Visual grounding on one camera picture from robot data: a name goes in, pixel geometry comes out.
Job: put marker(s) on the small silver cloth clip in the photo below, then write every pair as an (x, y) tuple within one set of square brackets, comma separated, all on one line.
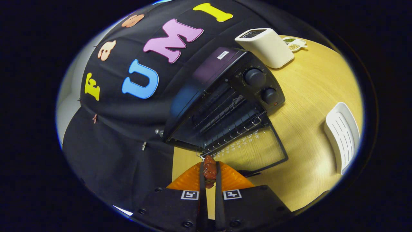
[(144, 145)]

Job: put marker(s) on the black backdrop cloth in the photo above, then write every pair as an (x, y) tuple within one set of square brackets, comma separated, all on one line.
[(122, 145)]

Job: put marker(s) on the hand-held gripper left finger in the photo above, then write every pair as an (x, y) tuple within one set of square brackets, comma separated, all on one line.
[(203, 206)]

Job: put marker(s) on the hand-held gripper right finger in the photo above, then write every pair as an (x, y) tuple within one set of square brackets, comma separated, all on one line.
[(219, 206)]

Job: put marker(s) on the white divided dish with beans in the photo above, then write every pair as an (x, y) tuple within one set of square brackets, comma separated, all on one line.
[(294, 45)]

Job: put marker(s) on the small brown cloth clip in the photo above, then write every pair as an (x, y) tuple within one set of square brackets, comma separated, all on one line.
[(94, 118)]

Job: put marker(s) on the black toaster oven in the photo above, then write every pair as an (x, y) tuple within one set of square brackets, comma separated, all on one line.
[(219, 64)]

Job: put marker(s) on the white pop-up toaster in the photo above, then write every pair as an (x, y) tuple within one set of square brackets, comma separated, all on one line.
[(270, 48)]

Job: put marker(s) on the brown meat slice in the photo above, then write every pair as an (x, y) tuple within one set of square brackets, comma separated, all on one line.
[(210, 170)]

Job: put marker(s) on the white ribbed dish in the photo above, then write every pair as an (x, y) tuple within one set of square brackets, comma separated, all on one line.
[(341, 135)]

